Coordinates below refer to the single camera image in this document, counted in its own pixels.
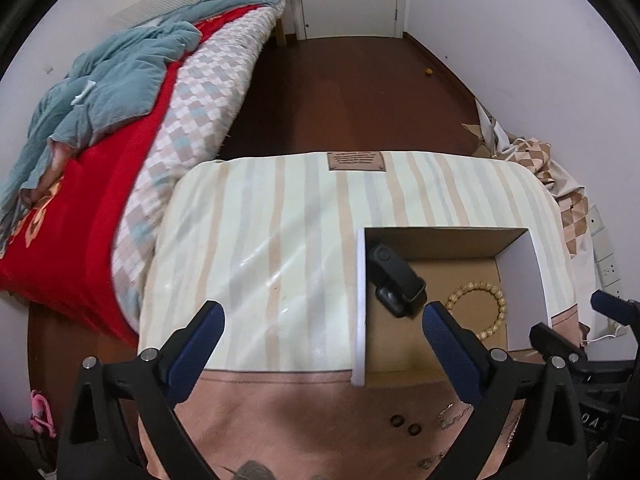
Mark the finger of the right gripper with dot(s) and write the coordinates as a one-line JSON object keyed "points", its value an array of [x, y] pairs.
{"points": [[625, 312], [549, 343]]}

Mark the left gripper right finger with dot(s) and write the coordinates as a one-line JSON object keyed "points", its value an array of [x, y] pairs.
{"points": [[548, 442]]}

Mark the checkered bed sheet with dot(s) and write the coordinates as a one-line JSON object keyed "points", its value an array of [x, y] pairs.
{"points": [[208, 94]]}

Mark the teal blue quilt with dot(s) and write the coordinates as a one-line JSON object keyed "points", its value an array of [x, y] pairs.
{"points": [[116, 82]]}

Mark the white cardboard box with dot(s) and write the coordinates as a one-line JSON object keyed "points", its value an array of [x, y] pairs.
{"points": [[495, 282]]}

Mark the red bed blanket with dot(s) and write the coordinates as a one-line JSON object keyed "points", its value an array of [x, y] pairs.
{"points": [[60, 253]]}

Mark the pink slipper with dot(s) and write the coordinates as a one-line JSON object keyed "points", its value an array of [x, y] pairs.
{"points": [[41, 420]]}

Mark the checkered beige cloth pile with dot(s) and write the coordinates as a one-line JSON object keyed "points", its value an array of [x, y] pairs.
{"points": [[535, 156]]}

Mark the white power strip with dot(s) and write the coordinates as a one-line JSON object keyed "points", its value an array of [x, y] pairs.
{"points": [[608, 274]]}

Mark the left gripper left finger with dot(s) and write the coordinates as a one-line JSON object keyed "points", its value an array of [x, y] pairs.
{"points": [[95, 442]]}

